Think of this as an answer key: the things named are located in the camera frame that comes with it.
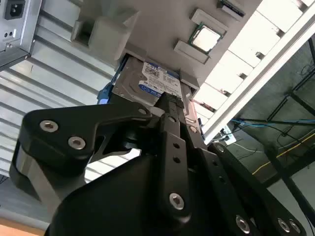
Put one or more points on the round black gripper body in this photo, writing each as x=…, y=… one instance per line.
x=118, y=204

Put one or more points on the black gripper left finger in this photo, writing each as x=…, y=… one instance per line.
x=61, y=127

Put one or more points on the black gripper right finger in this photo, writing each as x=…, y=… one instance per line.
x=221, y=177

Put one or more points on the hard disk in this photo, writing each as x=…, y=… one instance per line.
x=137, y=81

